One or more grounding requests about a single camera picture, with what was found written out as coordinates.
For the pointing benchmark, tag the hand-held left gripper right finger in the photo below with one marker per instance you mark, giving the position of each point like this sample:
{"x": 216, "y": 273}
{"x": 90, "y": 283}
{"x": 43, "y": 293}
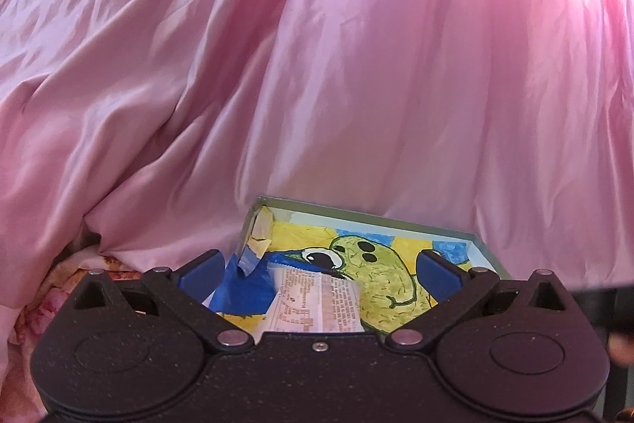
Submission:
{"x": 438, "y": 275}

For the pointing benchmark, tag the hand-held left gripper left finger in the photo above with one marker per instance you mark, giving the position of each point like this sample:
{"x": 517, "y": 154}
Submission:
{"x": 200, "y": 273}

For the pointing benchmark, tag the grey cardboard box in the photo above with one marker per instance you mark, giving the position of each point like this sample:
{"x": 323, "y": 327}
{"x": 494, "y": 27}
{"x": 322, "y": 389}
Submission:
{"x": 371, "y": 217}

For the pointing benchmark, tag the crumpled blue wrapper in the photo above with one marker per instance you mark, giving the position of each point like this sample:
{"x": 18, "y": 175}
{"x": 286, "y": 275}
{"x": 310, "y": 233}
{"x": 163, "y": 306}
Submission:
{"x": 237, "y": 291}

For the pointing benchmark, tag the cartoon drawing paper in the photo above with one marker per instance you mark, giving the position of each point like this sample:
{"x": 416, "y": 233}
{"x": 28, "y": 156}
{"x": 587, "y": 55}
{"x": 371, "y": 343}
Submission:
{"x": 386, "y": 274}

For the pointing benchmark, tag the beige masking tape piece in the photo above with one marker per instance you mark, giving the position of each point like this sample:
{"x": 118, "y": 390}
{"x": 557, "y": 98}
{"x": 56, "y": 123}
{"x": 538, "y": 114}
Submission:
{"x": 261, "y": 229}

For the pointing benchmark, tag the white printed packet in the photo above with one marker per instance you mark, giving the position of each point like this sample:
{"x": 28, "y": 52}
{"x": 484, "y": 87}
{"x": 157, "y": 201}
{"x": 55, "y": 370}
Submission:
{"x": 317, "y": 304}

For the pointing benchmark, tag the floral bedsheet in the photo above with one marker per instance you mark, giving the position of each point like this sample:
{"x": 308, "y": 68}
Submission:
{"x": 54, "y": 284}

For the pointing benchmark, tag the pink satin cloth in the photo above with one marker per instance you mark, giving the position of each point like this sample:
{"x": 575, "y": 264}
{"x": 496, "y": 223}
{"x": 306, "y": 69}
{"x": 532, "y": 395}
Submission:
{"x": 346, "y": 81}

